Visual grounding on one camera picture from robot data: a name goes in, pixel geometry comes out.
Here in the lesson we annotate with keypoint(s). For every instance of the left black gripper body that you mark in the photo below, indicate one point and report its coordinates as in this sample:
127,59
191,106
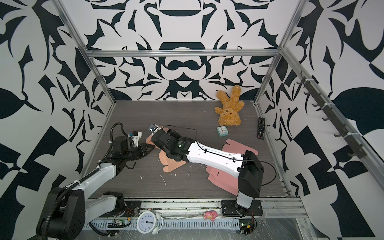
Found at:
132,153

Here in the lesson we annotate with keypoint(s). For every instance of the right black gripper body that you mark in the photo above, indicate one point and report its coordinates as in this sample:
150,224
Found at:
176,135

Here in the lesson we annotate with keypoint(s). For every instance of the orange cardboard box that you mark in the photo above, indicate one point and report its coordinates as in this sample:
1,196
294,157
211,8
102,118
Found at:
170,164

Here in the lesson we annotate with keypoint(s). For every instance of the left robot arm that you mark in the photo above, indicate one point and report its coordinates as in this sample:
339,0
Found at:
67,210

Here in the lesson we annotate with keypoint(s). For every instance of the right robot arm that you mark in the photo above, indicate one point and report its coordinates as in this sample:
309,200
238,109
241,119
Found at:
246,168

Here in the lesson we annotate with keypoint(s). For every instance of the pink flat cardboard box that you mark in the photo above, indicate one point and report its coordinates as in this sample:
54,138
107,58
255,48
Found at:
227,178

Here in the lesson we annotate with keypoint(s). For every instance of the small teal alarm clock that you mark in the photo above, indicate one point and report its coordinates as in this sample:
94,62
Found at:
222,131

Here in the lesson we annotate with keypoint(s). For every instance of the brown teddy bear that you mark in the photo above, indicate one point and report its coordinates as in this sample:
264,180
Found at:
229,112

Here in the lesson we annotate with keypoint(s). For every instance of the left green circuit board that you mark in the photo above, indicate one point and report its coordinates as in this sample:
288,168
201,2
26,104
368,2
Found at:
117,224

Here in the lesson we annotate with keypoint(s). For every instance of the green circuit board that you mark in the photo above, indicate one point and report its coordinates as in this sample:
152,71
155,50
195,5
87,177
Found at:
247,226
117,224

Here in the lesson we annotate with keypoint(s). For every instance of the white round alarm clock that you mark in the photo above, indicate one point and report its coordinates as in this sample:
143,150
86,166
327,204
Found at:
150,222

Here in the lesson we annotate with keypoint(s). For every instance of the small pink toy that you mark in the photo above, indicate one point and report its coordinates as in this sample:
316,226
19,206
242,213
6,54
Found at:
210,215

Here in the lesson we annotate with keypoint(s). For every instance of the black remote control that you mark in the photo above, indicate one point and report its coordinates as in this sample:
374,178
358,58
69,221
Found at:
261,128

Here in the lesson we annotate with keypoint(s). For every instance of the right green circuit board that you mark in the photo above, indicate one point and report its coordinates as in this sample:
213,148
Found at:
247,226

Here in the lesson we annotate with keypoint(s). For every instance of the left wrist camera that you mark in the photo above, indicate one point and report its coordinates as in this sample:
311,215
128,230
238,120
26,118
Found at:
134,138

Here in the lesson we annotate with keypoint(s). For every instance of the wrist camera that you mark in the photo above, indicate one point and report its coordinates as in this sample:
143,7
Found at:
134,138
153,128

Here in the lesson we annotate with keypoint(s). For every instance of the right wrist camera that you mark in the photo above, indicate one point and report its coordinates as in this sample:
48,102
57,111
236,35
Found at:
153,128

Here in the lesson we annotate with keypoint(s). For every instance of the white slotted cable duct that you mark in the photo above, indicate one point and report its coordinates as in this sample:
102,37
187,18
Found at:
186,224

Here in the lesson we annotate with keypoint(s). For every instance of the black wall hook rail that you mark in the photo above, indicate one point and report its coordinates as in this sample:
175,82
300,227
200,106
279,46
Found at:
334,115

